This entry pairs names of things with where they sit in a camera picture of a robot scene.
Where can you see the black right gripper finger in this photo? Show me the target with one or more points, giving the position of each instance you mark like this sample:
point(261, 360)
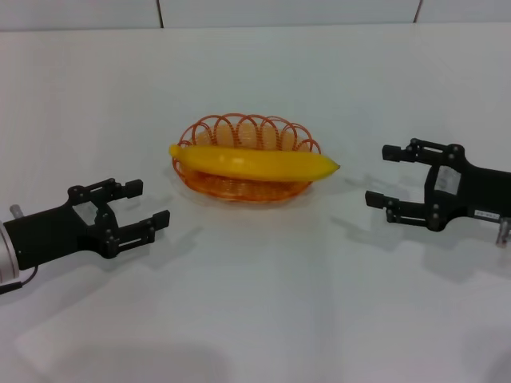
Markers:
point(433, 152)
point(411, 213)

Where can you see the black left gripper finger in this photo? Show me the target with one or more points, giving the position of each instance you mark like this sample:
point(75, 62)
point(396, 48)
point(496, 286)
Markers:
point(135, 233)
point(116, 189)

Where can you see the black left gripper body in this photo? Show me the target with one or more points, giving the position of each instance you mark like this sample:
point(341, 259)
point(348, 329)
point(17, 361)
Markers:
point(52, 233)

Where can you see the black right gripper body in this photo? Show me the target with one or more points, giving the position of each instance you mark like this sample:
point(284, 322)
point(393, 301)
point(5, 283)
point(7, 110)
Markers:
point(483, 191)

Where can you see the orange woven plastic basket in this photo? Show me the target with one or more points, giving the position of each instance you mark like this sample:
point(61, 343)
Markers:
point(239, 187)

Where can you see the yellow banana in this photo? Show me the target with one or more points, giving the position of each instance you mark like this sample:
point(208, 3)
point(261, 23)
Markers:
point(255, 163)

